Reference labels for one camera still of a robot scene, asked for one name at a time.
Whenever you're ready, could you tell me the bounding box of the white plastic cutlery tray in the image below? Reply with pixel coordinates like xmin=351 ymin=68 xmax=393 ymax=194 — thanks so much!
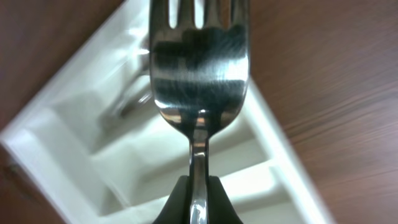
xmin=1 ymin=1 xmax=333 ymax=223

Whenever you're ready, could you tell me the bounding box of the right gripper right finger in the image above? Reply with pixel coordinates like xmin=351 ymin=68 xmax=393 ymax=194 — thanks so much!
xmin=208 ymin=176 xmax=243 ymax=224

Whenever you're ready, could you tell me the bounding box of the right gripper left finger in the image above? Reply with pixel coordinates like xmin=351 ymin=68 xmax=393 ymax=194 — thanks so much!
xmin=153 ymin=175 xmax=190 ymax=224

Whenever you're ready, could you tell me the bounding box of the steel fork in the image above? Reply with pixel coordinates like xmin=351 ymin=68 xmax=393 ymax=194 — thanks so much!
xmin=149 ymin=0 xmax=250 ymax=223

